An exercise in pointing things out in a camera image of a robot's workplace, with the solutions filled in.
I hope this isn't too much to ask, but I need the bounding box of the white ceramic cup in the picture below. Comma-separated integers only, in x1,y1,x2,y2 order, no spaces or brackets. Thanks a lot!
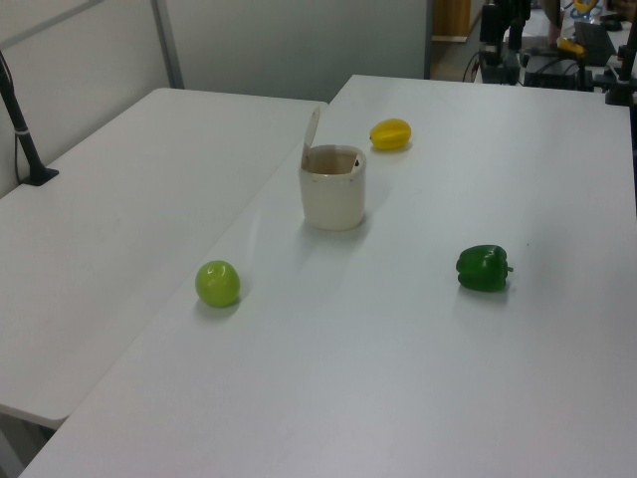
298,143,368,232

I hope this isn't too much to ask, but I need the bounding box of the light green apple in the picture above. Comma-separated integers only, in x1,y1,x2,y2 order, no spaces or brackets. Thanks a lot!
194,259,242,309

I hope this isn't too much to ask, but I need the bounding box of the dark green bell pepper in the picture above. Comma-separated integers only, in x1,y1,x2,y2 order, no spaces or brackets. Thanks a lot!
455,243,516,294

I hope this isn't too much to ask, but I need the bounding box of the grey metal partition post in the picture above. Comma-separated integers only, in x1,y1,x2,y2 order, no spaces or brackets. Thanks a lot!
150,0,186,91

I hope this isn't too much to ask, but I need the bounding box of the black electronic equipment box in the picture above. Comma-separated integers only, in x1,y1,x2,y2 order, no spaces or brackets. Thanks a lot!
522,53,594,92

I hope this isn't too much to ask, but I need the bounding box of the black tripod pole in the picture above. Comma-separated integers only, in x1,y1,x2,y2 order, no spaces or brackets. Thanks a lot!
503,0,531,86

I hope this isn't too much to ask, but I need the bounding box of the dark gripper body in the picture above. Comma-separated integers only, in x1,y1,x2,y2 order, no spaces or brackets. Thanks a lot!
480,2,505,47

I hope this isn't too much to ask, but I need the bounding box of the black clamp stand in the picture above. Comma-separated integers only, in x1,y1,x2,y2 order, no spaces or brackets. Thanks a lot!
603,43,637,107

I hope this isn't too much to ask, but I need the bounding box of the wooden cabinet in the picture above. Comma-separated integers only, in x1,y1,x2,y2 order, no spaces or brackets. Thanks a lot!
431,0,472,44

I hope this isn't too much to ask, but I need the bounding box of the black camera stand pole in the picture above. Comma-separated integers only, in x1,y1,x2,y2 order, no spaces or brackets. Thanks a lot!
0,48,61,187

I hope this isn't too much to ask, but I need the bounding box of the dark laptop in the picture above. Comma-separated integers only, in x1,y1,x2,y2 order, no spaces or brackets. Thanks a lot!
571,19,619,57

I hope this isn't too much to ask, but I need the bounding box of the yellow tool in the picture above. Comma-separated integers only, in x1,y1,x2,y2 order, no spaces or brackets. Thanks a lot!
555,36,587,57

